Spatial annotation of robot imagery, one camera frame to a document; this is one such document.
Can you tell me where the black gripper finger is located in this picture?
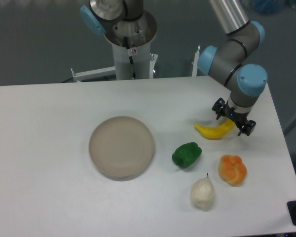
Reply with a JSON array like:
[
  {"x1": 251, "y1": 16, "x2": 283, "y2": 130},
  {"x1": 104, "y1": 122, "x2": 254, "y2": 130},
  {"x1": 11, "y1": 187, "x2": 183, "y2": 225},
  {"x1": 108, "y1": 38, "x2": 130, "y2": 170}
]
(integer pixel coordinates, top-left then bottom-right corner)
[
  {"x1": 237, "y1": 119, "x2": 256, "y2": 136},
  {"x1": 212, "y1": 98, "x2": 226, "y2": 120}
]

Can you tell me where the yellow banana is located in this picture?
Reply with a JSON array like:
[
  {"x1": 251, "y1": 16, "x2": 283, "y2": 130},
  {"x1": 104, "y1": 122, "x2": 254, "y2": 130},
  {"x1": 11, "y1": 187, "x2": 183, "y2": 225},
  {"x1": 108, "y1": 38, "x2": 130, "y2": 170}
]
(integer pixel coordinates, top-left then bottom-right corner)
[{"x1": 194, "y1": 119, "x2": 235, "y2": 140}]

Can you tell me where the green bell pepper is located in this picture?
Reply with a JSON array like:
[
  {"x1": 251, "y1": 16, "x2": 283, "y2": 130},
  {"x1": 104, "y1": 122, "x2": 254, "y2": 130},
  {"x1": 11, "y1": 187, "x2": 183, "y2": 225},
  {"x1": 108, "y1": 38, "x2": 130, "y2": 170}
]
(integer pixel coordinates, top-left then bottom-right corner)
[{"x1": 172, "y1": 142, "x2": 202, "y2": 169}]

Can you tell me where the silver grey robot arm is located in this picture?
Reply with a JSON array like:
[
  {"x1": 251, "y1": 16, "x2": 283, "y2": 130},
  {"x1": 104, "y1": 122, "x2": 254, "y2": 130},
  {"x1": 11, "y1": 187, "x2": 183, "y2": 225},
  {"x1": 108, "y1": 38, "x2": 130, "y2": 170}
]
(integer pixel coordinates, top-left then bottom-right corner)
[{"x1": 80, "y1": 0, "x2": 268, "y2": 135}]

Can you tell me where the beige round plate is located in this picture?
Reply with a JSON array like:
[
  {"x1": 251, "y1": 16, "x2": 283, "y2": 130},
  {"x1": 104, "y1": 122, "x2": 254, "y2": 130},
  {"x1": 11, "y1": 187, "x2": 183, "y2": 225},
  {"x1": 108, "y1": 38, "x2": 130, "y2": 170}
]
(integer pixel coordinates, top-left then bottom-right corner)
[{"x1": 88, "y1": 116, "x2": 154, "y2": 179}]

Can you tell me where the white pear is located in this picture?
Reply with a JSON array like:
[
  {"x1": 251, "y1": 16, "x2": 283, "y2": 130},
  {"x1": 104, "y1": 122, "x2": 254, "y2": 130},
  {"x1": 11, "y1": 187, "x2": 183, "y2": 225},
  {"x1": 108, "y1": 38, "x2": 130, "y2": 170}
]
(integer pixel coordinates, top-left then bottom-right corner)
[{"x1": 190, "y1": 173, "x2": 215, "y2": 211}]

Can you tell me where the white metal frame bracket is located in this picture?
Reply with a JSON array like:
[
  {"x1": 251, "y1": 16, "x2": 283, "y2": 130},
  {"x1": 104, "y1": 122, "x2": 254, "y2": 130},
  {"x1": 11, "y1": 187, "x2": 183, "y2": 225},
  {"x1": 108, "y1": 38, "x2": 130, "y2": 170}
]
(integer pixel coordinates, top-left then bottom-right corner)
[{"x1": 71, "y1": 66, "x2": 115, "y2": 82}]

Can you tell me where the blue plastic bag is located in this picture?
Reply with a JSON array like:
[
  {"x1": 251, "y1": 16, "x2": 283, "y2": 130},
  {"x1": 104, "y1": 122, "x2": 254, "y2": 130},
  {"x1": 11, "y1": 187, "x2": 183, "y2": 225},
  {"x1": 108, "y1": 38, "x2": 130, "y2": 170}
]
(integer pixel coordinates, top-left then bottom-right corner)
[{"x1": 249, "y1": 0, "x2": 296, "y2": 15}]

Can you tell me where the black cable on pedestal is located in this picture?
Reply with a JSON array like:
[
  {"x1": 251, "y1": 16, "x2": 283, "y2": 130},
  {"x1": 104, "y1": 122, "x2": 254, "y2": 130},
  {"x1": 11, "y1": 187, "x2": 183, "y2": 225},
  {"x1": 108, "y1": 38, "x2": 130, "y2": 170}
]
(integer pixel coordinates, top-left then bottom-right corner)
[{"x1": 123, "y1": 36, "x2": 138, "y2": 79}]

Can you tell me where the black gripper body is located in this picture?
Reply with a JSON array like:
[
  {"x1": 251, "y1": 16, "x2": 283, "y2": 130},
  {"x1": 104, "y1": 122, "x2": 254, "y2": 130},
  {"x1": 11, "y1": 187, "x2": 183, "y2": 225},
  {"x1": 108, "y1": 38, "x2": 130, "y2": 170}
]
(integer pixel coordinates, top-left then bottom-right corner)
[{"x1": 224, "y1": 101, "x2": 251, "y2": 124}]

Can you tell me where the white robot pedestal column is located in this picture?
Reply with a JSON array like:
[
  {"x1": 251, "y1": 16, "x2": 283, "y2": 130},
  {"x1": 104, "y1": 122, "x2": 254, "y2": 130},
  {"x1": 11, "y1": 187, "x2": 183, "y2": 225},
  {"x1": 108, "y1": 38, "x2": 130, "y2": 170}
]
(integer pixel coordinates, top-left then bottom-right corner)
[{"x1": 105, "y1": 10, "x2": 157, "y2": 80}]

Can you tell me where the orange knotted bread roll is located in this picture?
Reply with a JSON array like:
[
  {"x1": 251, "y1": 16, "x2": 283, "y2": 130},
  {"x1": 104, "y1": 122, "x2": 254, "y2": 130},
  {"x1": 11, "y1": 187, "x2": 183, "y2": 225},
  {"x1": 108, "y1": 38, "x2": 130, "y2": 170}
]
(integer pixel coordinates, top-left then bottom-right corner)
[{"x1": 218, "y1": 155, "x2": 247, "y2": 186}]

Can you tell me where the white upright frame post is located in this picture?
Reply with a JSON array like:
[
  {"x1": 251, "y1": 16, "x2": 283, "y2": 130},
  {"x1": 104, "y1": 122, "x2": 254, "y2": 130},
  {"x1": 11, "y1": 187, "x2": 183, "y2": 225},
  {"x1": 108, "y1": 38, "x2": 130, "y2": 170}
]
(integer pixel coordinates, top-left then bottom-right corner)
[{"x1": 191, "y1": 45, "x2": 201, "y2": 77}]

